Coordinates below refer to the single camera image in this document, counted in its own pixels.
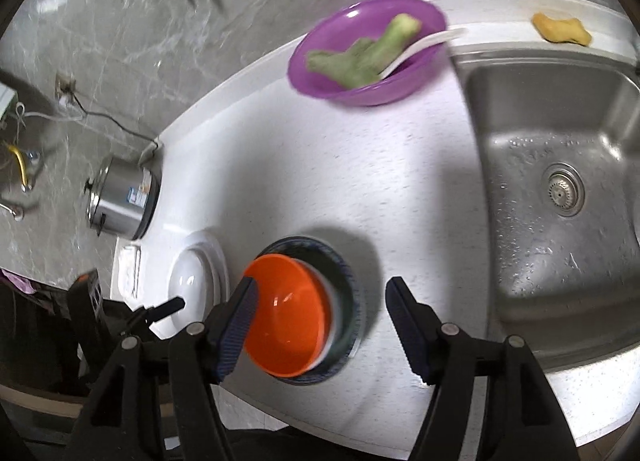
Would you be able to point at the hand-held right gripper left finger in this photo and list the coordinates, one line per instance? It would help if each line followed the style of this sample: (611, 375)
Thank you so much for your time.
(237, 326)

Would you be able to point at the steel cooker lid black knob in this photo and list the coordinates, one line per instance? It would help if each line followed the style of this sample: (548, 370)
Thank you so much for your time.
(97, 196)

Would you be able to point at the white oval plate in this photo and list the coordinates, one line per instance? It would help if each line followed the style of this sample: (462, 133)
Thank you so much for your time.
(190, 286)

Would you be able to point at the stainless steel rice cooker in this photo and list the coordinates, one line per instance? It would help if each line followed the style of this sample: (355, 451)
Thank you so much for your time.
(127, 201)

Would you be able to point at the wall socket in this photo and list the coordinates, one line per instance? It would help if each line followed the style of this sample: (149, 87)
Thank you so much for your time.
(64, 86)

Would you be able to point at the white plastic spoon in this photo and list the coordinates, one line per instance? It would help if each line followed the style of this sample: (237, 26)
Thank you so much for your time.
(430, 43)

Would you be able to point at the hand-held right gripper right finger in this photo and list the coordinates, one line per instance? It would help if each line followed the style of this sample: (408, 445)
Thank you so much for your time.
(407, 326)

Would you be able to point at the purple plastic bowl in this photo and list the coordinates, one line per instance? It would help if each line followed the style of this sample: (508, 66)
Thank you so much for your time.
(320, 41)

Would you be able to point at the sink drain strainer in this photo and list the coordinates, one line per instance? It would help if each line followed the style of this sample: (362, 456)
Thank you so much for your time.
(562, 189)

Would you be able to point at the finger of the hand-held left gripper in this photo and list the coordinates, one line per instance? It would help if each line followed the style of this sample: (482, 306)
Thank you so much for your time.
(165, 308)

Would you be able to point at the blue patterned porcelain bowl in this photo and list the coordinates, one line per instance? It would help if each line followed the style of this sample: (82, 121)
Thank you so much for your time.
(350, 291)

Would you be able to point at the purple cloth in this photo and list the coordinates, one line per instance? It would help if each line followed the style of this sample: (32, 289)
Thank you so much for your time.
(15, 286)

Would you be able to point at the large white round plate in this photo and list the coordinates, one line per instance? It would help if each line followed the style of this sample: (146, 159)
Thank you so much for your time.
(225, 271)

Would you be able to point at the orange plastic bowl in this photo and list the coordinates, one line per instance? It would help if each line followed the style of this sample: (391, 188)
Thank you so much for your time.
(285, 316)

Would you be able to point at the yellow sponge piece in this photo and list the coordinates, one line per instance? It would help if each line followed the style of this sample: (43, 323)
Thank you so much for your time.
(560, 28)

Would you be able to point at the stainless steel sink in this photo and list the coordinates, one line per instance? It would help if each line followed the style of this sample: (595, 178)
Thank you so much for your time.
(525, 191)

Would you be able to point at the medium white deep plate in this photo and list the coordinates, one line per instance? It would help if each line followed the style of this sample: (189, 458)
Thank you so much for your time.
(215, 276)

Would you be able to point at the folded white cloth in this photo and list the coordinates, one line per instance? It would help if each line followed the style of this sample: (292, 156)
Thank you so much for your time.
(129, 271)

